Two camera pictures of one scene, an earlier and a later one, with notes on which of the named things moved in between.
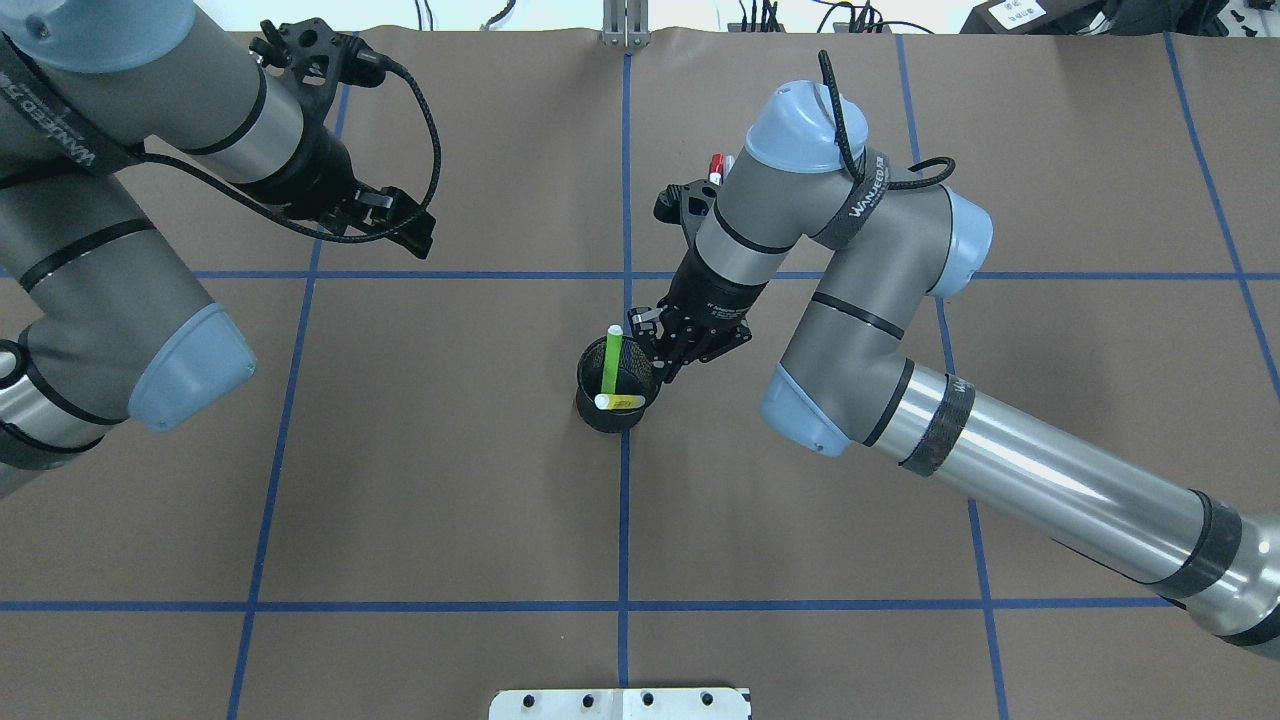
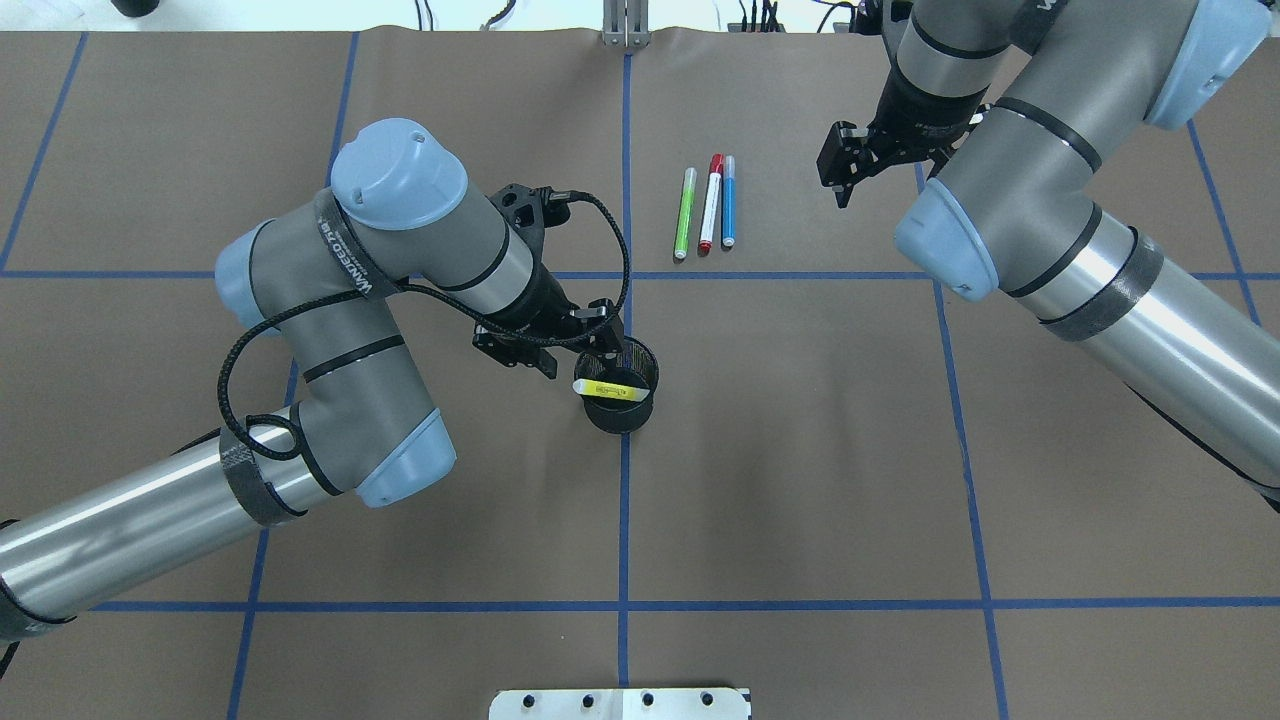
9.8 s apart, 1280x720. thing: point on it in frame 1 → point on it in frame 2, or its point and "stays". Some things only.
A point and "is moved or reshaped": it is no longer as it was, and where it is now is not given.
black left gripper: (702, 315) → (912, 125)
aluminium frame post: (626, 24) stays
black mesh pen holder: (637, 375) stays
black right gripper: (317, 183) → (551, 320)
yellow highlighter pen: (618, 401) is moved or reshaped
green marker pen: (612, 359) is moved or reshaped
